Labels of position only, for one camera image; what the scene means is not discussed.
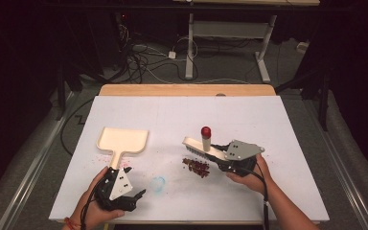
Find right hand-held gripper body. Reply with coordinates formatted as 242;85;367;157
224;139;265;177

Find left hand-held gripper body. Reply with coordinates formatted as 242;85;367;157
94;166;139;212

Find cream hand brush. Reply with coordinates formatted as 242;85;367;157
181;136;228;162

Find red kidney beans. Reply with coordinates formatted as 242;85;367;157
181;157;211;179

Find cream plastic dustpan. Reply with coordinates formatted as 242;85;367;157
96;126;150;171

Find person's right hand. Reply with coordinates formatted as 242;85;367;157
225;153;273;196

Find person's left hand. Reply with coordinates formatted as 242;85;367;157
71;166;127;230

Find cream cylinder with red cap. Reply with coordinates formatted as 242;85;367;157
200;126;213;153

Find white board sheet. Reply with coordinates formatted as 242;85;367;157
48;95;331;222

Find wooden table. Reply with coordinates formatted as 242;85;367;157
98;83;277;98

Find left hand-held gripper cable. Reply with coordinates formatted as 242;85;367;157
80;176;110;230

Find hand-held gripper cable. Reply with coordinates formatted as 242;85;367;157
236;161;271;230
80;176;110;230

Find right hand-held gripper cable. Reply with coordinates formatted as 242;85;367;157
236;161;271;230

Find red bracelet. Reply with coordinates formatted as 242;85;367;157
64;217;79;230

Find black floor cable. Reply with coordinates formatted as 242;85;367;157
59;97;96;157

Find metal floor rail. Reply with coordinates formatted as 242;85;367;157
310;102;368;230
0;91;80;230

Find tangle of floor cables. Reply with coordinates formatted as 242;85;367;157
116;22;202;84

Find white metal desk frame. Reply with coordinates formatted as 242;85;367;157
172;0;321;84

